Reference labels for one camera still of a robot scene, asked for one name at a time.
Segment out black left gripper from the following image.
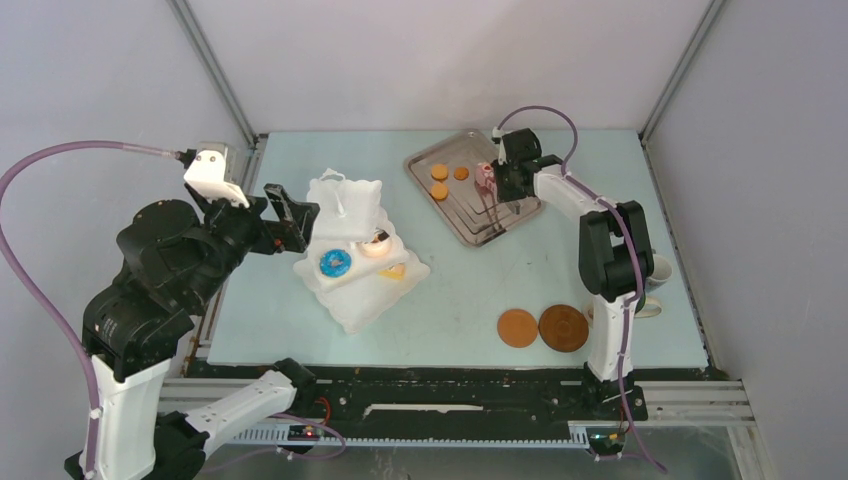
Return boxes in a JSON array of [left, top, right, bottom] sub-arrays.
[[184, 179, 322, 305]]

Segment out pink swiss roll cake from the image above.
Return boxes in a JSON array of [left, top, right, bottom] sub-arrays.
[[475, 162, 497, 194]]

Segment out pink-tipped metal tongs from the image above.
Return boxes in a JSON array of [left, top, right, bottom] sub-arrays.
[[474, 182, 521, 231]]

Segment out blue frosted donut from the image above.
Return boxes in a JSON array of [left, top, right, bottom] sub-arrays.
[[319, 249, 352, 278]]

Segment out brown cookie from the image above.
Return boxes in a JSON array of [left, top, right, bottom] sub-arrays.
[[453, 167, 470, 181]]

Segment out orange cookie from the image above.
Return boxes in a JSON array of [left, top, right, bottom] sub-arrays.
[[429, 182, 450, 201], [430, 164, 450, 182]]

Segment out orange cookie front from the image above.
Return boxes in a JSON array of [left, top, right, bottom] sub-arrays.
[[429, 182, 450, 201]]

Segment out white chocolate donut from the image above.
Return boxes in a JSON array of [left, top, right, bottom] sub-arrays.
[[357, 229, 393, 258]]

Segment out yellow cake slice with cherry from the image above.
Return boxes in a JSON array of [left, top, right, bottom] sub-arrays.
[[378, 263, 406, 281]]

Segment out light brown coaster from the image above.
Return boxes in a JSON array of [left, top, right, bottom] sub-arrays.
[[496, 309, 538, 348]]

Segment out dark brown wooden saucer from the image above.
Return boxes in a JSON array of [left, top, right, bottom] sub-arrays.
[[538, 304, 589, 353]]

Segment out white grey mug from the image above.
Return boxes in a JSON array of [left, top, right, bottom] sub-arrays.
[[645, 252, 674, 292]]

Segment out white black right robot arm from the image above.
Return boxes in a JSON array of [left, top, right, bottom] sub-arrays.
[[491, 127, 654, 418]]

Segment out white spare arm link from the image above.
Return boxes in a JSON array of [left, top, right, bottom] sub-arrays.
[[146, 371, 297, 480]]

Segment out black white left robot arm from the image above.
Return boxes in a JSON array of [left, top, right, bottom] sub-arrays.
[[64, 184, 320, 479]]

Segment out white three-tier dessert stand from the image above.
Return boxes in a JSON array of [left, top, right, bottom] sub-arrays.
[[293, 169, 430, 335]]

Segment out stainless steel tray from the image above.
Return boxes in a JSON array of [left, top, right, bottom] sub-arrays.
[[404, 130, 544, 247]]

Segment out green interior floral mug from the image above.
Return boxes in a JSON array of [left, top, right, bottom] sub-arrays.
[[582, 296, 663, 323]]

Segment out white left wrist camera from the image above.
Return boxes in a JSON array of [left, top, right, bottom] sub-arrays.
[[183, 142, 249, 208]]

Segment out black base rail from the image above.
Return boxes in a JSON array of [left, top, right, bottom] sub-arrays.
[[178, 360, 651, 444]]

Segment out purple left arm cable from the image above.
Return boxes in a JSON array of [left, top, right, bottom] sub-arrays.
[[0, 140, 187, 480]]

